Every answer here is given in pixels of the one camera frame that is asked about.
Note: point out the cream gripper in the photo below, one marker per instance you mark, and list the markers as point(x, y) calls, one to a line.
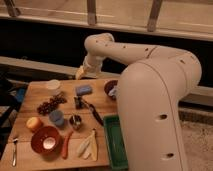
point(81, 72)

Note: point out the blue sponge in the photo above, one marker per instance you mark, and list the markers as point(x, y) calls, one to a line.
point(83, 90)

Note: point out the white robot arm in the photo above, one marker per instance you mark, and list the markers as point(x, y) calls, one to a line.
point(148, 92)

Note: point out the small metal cup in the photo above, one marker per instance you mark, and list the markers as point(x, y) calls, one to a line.
point(75, 121)

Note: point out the blue plastic cup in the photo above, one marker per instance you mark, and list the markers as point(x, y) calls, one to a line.
point(56, 117)

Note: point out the dark red bowl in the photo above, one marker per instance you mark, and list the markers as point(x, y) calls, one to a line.
point(109, 85)

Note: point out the crumpled white cloth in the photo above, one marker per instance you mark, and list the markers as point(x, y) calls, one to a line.
point(112, 92)

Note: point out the bunch of dark grapes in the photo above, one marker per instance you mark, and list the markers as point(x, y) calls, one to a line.
point(51, 105)

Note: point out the wooden board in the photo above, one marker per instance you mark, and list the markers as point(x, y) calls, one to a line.
point(18, 154)

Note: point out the orange carrot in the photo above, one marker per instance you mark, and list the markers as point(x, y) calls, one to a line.
point(64, 150)

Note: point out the orange fruit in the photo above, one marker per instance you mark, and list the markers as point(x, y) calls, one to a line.
point(34, 123)

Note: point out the peeled banana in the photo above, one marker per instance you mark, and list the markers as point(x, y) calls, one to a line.
point(88, 147)

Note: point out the orange bowl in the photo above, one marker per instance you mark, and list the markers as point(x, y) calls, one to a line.
point(45, 140)

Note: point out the green plastic tray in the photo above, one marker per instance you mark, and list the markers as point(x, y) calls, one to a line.
point(115, 145)

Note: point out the metal fork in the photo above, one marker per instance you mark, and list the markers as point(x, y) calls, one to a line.
point(14, 160)

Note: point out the black handled tool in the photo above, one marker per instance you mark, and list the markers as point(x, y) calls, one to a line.
point(81, 103)

